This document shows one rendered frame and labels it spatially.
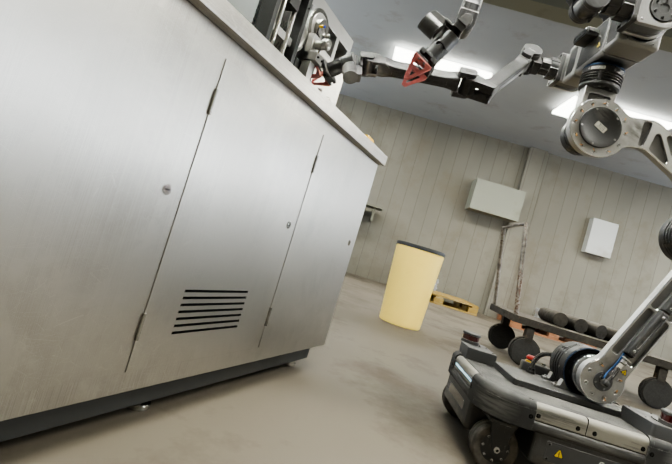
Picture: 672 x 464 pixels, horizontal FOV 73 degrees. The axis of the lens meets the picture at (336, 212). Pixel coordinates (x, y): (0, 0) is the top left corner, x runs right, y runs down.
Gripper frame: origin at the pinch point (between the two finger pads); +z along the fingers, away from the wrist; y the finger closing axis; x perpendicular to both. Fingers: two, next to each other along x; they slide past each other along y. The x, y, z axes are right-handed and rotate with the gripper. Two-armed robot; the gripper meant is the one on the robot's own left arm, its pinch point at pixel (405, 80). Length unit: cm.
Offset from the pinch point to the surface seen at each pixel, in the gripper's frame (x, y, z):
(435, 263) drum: 82, -228, 10
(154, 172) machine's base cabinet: -10, 54, 64
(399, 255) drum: 58, -233, 26
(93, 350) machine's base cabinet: 6, 55, 94
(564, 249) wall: 283, -659, -207
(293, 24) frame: -36.1, 2.5, 13.1
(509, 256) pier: 225, -649, -129
